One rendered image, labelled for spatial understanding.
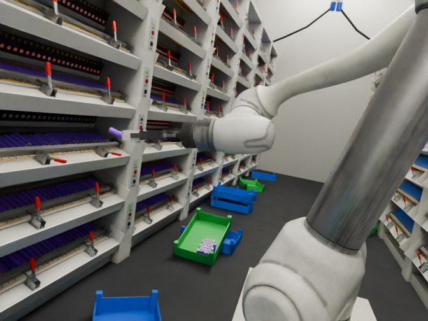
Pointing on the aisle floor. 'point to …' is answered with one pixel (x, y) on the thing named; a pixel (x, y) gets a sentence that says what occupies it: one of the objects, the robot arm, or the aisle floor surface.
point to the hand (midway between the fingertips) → (134, 135)
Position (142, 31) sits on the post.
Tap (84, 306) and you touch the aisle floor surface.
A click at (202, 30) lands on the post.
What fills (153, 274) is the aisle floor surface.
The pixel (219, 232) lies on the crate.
